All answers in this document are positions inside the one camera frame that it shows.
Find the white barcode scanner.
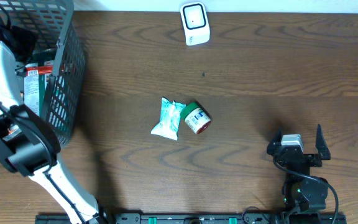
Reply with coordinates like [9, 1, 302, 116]
[180, 2, 211, 46]

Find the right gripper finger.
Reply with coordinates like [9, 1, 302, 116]
[267, 130, 282, 156]
[315, 124, 330, 155]

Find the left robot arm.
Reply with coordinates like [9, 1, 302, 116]
[0, 1, 114, 223]

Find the teal white snack pouch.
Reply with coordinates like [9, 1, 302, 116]
[150, 98, 186, 141]

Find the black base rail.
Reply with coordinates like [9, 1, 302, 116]
[34, 212, 347, 224]

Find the green sponge pack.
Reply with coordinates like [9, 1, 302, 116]
[24, 49, 57, 116]

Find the grey plastic mesh basket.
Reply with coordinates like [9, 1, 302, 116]
[0, 0, 86, 147]

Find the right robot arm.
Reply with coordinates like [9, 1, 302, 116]
[267, 125, 333, 223]

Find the green lid jar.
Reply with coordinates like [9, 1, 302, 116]
[180, 102, 211, 134]

